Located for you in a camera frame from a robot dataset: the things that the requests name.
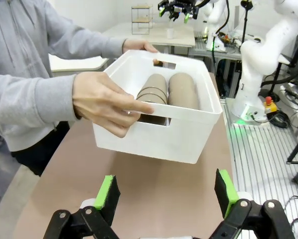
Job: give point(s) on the person's right hand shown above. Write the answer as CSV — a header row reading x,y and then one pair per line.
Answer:
x,y
101,104

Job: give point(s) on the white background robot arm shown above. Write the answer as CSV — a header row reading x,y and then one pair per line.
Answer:
x,y
215,15

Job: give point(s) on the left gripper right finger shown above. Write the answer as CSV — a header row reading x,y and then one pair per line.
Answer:
x,y
253,221

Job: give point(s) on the aluminium slotted base plate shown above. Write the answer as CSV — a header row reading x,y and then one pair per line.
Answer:
x,y
258,154

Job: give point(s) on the person's right forearm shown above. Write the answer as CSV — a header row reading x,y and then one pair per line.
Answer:
x,y
27,94

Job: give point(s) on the person's left forearm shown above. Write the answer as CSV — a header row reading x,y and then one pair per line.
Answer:
x,y
89,42

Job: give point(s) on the black tripod leg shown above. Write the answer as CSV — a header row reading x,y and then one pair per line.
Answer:
x,y
297,149

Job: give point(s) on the person in gray hoodie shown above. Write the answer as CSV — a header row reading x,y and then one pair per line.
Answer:
x,y
19,37

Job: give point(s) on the white plastic basket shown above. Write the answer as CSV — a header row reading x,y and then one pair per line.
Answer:
x,y
159,139

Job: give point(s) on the person's left hand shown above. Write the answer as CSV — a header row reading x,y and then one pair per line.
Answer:
x,y
139,46

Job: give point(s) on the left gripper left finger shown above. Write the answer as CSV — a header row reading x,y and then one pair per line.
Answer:
x,y
89,224

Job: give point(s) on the black tripod pole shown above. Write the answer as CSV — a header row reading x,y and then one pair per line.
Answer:
x,y
246,22

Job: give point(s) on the yellow emergency stop button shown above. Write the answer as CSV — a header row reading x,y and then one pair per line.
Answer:
x,y
270,107

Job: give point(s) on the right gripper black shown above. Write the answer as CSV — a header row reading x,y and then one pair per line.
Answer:
x,y
182,3

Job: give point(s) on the white power strip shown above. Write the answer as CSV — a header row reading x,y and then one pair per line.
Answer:
x,y
288,90

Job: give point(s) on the white table with shelf rack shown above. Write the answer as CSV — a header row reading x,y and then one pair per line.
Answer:
x,y
151,39

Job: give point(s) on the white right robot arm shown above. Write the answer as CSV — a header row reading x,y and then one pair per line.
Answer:
x,y
256,62

